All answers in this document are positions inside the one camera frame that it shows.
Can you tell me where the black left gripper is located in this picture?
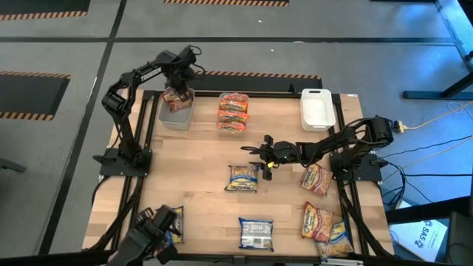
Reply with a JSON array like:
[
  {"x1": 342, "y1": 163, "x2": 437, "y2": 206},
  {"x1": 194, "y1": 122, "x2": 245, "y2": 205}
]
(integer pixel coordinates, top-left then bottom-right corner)
[{"x1": 157, "y1": 46, "x2": 199, "y2": 103}]

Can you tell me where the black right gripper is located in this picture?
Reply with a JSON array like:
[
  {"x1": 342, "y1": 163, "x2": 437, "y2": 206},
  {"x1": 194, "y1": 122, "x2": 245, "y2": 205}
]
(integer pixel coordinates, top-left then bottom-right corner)
[{"x1": 239, "y1": 134, "x2": 301, "y2": 182}]

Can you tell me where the red Maruchan ramen packet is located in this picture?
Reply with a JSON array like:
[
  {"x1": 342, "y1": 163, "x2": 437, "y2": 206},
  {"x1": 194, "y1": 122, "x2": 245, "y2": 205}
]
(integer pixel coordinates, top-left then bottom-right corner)
[
  {"x1": 301, "y1": 201, "x2": 336, "y2": 244},
  {"x1": 161, "y1": 87, "x2": 194, "y2": 113},
  {"x1": 299, "y1": 163, "x2": 333, "y2": 197}
]

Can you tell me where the blue Maruchan ramen packet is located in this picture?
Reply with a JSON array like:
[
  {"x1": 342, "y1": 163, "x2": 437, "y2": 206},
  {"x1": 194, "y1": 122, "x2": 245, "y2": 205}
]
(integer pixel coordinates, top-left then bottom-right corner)
[
  {"x1": 238, "y1": 216, "x2": 275, "y2": 252},
  {"x1": 224, "y1": 164, "x2": 260, "y2": 193},
  {"x1": 162, "y1": 205, "x2": 185, "y2": 245},
  {"x1": 316, "y1": 220, "x2": 355, "y2": 259}
]

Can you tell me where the grey translucent plastic bin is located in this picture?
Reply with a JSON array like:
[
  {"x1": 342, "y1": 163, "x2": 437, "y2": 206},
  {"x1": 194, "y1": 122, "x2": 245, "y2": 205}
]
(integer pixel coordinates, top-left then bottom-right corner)
[{"x1": 157, "y1": 87, "x2": 196, "y2": 131}]

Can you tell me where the clear plastic bin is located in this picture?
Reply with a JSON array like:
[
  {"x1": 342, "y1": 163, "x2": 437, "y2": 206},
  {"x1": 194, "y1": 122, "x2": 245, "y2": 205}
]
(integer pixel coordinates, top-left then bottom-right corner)
[{"x1": 217, "y1": 92, "x2": 251, "y2": 137}]

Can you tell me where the black hazard-striped floor mat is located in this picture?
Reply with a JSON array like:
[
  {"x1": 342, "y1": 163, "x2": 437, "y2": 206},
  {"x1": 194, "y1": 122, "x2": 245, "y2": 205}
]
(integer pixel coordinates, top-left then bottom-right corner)
[
  {"x1": 194, "y1": 69, "x2": 324, "y2": 93},
  {"x1": 0, "y1": 69, "x2": 71, "y2": 122},
  {"x1": 0, "y1": 0, "x2": 92, "y2": 21},
  {"x1": 163, "y1": 0, "x2": 290, "y2": 7}
]

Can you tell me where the white plastic bin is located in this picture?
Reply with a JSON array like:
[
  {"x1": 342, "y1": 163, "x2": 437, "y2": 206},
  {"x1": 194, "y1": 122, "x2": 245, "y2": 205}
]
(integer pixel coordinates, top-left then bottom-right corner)
[{"x1": 299, "y1": 87, "x2": 337, "y2": 133}]

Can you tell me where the silver aluminium extrusion bar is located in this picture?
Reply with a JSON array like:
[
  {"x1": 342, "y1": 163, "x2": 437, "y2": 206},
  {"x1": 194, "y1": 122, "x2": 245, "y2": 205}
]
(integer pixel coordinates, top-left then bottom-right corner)
[{"x1": 320, "y1": 257, "x2": 365, "y2": 266}]

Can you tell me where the black beam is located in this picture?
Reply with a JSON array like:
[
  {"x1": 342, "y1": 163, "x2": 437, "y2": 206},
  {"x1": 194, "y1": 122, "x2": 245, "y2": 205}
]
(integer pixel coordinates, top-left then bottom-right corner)
[{"x1": 384, "y1": 195, "x2": 473, "y2": 225}]

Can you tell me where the desk with black legs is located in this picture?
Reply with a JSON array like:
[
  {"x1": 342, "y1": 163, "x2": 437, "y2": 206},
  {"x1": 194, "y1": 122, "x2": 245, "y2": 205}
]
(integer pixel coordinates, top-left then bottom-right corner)
[{"x1": 401, "y1": 0, "x2": 473, "y2": 101}]

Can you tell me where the white printed box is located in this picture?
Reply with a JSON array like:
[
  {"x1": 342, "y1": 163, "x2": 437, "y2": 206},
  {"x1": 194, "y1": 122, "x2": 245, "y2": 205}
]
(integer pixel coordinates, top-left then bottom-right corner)
[{"x1": 389, "y1": 219, "x2": 449, "y2": 263}]

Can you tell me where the dark grey furniture foot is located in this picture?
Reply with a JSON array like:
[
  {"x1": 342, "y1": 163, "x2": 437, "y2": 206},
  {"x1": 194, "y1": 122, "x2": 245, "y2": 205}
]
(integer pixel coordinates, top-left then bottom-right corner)
[{"x1": 0, "y1": 157, "x2": 27, "y2": 174}]

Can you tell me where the dark grey chair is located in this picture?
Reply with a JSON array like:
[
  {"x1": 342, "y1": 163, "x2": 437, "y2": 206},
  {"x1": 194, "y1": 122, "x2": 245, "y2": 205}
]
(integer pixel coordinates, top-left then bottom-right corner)
[{"x1": 445, "y1": 211, "x2": 473, "y2": 266}]

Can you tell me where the beige extension cable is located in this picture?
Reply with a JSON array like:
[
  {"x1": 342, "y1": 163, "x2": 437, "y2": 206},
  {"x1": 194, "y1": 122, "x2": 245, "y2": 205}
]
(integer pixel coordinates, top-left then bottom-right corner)
[{"x1": 404, "y1": 100, "x2": 473, "y2": 131}]

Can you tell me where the black floor cable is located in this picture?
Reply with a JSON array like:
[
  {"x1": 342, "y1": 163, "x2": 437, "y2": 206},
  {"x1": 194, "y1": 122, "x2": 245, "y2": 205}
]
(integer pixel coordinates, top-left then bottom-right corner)
[
  {"x1": 380, "y1": 134, "x2": 473, "y2": 160},
  {"x1": 401, "y1": 172, "x2": 473, "y2": 177}
]

